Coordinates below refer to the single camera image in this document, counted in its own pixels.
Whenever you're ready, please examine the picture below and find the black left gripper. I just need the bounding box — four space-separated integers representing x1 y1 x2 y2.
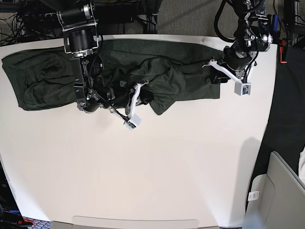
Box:
210 42 258 84

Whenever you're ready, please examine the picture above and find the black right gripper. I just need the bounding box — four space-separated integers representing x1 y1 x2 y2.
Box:
104 81 154 109

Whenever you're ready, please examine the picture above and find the dark green long-sleeve shirt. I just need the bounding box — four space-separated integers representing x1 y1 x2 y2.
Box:
2 39 224 115

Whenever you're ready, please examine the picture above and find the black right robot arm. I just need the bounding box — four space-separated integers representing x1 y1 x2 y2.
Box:
56 0 153 115

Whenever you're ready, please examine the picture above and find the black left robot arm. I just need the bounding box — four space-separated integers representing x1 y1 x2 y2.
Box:
211 0 273 84

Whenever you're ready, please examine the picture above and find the orange black table clamp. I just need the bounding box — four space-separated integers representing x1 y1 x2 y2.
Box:
273 32 290 64

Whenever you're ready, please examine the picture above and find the dark grey mat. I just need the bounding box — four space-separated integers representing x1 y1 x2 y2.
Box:
252 45 305 186

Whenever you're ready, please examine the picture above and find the grey plastic bin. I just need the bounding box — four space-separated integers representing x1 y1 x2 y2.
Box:
242 152 305 229

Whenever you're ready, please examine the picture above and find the black printed box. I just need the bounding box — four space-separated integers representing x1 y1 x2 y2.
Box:
0 165 22 229

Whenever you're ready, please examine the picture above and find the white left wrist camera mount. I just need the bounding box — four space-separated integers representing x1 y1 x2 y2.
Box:
202 59 254 95

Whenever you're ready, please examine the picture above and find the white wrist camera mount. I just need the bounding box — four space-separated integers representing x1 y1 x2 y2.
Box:
202 59 254 95
117 80 149 131

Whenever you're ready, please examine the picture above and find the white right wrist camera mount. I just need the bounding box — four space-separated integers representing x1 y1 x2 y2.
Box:
117 80 149 131

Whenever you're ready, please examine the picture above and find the aluminium frame post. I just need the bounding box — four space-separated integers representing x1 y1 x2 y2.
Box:
142 0 158 34

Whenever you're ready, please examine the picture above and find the blue handled clamp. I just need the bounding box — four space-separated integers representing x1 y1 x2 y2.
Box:
270 14 280 41

